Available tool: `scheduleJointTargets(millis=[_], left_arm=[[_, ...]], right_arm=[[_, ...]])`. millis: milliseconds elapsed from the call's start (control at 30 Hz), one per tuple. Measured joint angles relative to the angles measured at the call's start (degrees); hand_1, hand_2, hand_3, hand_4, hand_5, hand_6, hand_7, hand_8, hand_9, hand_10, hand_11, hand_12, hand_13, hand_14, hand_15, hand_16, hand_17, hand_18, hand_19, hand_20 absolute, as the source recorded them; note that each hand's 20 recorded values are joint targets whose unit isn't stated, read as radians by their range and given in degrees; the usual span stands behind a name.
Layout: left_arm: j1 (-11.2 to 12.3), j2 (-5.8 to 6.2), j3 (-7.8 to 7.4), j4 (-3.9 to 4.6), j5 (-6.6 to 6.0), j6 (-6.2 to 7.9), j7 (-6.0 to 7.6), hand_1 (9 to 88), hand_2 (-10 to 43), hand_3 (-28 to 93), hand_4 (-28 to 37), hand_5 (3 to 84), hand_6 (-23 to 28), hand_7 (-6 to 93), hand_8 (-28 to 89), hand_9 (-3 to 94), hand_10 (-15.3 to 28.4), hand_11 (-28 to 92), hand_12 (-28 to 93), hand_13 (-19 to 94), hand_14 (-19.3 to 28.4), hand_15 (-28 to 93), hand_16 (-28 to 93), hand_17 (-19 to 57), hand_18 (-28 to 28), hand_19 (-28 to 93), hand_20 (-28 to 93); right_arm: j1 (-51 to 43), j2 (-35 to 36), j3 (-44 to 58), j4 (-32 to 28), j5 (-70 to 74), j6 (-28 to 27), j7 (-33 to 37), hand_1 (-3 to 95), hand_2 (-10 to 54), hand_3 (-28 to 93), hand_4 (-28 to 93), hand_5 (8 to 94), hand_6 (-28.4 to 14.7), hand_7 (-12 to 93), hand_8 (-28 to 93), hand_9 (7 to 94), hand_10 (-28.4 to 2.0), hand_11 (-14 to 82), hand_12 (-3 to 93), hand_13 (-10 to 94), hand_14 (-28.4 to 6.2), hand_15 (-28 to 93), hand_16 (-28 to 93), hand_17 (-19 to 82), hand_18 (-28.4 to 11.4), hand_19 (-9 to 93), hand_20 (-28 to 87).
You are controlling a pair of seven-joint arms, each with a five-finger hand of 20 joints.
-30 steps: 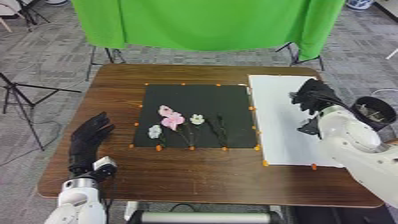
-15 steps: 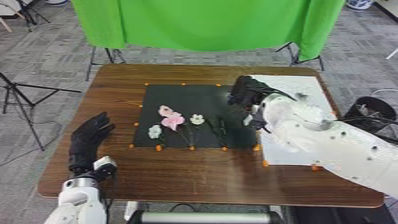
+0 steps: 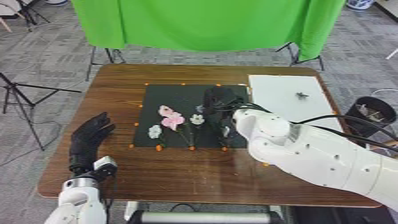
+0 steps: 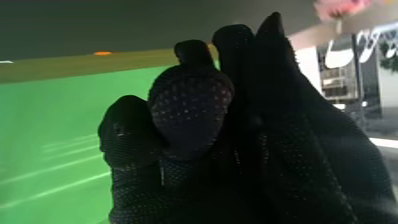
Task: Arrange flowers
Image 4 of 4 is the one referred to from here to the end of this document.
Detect pink flower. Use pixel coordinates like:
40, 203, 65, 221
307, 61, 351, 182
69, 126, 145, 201
310, 0, 373, 36

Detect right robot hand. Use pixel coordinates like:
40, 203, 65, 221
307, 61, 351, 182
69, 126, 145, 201
95, 11, 398, 224

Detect dark mat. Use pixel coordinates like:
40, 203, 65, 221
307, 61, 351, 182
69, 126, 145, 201
0, 0, 323, 63

